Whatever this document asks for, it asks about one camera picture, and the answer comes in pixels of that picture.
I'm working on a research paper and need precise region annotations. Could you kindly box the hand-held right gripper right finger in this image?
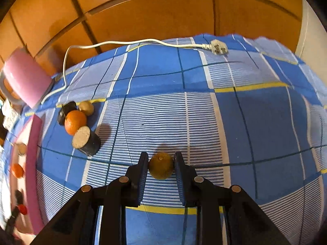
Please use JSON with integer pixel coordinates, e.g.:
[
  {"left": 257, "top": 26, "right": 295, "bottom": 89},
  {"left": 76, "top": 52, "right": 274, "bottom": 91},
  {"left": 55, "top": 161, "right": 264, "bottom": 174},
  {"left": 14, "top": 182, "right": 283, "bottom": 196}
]
[{"left": 174, "top": 151, "right": 292, "bottom": 245}]

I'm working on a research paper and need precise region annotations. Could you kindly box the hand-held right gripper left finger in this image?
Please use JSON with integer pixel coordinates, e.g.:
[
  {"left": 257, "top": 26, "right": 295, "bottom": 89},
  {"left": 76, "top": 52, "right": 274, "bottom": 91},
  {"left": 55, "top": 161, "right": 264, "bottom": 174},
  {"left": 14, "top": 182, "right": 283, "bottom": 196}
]
[{"left": 31, "top": 151, "right": 149, "bottom": 245}]

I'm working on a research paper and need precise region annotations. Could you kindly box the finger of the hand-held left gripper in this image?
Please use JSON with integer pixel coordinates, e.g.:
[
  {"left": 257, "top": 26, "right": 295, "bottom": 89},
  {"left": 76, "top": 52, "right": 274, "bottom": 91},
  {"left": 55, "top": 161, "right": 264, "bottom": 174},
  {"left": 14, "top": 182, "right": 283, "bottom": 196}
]
[{"left": 4, "top": 206, "right": 21, "bottom": 235}]

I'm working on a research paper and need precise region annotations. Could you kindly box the small yellow-green fruit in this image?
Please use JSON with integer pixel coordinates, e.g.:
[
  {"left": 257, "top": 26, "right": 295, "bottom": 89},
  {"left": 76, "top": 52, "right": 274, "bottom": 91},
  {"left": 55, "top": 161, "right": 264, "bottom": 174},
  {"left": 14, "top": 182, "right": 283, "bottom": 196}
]
[
  {"left": 78, "top": 101, "right": 95, "bottom": 116},
  {"left": 148, "top": 152, "right": 175, "bottom": 180}
]

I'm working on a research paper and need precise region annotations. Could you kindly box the orange mandarin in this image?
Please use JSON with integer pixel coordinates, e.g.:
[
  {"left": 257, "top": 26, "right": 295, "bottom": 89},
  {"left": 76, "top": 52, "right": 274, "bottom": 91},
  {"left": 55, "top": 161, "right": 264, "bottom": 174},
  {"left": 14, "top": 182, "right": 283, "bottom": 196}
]
[
  {"left": 64, "top": 110, "right": 88, "bottom": 136},
  {"left": 11, "top": 163, "right": 25, "bottom": 178}
]

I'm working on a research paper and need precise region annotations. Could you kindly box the pink shallow tray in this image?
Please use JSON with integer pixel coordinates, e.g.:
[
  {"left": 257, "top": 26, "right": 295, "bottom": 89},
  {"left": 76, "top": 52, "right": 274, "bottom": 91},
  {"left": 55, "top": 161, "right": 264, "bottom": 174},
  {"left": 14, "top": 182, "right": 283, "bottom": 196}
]
[{"left": 0, "top": 115, "right": 45, "bottom": 235}]

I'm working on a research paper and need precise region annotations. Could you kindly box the large dark sugarcane piece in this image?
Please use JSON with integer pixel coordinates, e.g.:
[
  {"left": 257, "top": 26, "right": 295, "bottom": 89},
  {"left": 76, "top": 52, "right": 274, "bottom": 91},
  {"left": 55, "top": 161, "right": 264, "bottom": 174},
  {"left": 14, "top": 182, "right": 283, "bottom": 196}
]
[{"left": 72, "top": 126, "right": 101, "bottom": 157}]

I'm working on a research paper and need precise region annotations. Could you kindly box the small dark sugarcane piece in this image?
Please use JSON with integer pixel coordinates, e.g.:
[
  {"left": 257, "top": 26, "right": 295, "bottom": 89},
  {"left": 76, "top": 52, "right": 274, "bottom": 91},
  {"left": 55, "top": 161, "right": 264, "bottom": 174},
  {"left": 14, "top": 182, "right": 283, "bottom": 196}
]
[{"left": 57, "top": 101, "right": 77, "bottom": 126}]

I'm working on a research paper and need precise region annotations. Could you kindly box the silver ornate tissue box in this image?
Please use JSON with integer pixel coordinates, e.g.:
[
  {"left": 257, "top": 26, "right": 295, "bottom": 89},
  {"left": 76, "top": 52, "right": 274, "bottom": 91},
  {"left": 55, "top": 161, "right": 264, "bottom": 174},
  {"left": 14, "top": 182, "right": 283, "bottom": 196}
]
[{"left": 2, "top": 102, "right": 22, "bottom": 130}]

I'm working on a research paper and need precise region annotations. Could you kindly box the pink electric kettle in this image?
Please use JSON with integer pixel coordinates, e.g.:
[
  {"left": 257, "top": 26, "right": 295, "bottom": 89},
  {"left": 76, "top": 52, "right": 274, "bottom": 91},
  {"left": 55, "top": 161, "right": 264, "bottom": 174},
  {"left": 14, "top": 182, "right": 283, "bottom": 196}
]
[{"left": 0, "top": 47, "right": 53, "bottom": 109}]

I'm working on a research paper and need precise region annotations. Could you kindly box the wooden panelled wardrobe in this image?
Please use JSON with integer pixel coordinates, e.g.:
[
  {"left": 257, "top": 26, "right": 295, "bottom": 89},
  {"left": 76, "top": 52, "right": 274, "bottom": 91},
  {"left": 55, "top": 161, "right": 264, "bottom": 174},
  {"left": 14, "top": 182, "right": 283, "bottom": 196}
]
[{"left": 0, "top": 0, "right": 307, "bottom": 100}]

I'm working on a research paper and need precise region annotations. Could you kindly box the white power cord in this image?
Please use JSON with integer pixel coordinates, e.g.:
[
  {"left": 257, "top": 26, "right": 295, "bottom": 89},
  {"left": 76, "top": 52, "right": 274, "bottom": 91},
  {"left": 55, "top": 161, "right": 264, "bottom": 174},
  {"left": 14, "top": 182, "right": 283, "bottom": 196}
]
[{"left": 39, "top": 38, "right": 229, "bottom": 105}]

